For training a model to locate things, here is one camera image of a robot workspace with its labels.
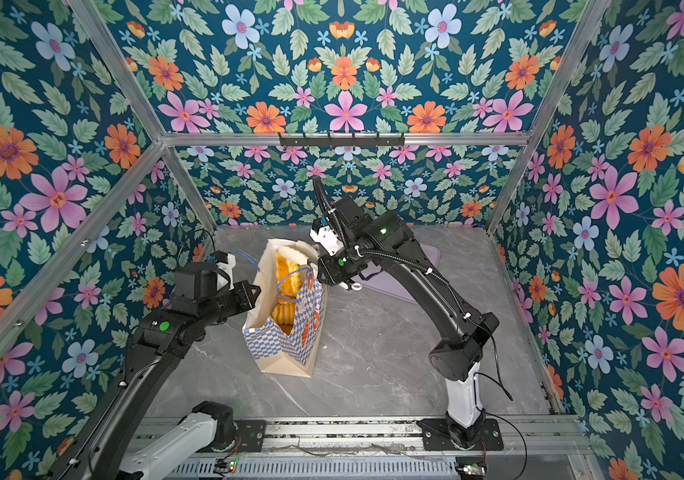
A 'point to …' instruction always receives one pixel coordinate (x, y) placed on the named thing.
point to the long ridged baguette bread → (284, 315)
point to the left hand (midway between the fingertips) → (264, 282)
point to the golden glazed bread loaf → (288, 271)
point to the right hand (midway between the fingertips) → (325, 272)
